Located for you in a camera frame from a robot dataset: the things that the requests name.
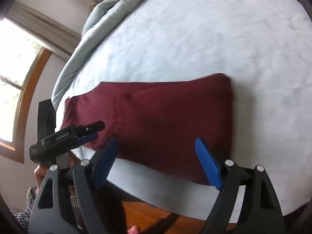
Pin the maroon pants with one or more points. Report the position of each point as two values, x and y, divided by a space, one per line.
158 123

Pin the wooden window frame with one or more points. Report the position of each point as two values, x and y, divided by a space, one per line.
15 150

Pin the checkered sleeve forearm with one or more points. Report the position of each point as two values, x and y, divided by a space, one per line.
23 218

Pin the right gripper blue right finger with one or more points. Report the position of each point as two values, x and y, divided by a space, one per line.
208 163

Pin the wooden bed frame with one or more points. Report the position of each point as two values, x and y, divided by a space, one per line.
140 215

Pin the grey-green quilt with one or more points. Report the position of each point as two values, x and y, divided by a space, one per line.
103 19

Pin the person's left hand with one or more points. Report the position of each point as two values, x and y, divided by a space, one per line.
39 174

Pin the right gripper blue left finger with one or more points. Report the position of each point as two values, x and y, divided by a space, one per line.
103 162

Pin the beige curtain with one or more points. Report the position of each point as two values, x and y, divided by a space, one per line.
56 37

